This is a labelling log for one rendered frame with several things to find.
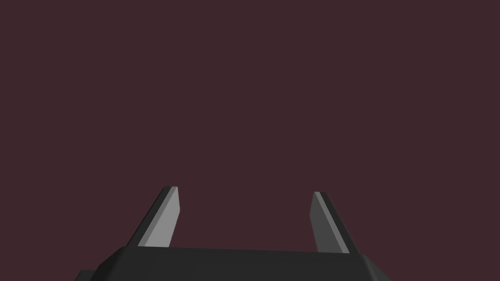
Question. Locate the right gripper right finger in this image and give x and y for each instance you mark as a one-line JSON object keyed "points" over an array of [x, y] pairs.
{"points": [[329, 230]]}

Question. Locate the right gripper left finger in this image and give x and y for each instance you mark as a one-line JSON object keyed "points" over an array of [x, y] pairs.
{"points": [[161, 222]]}

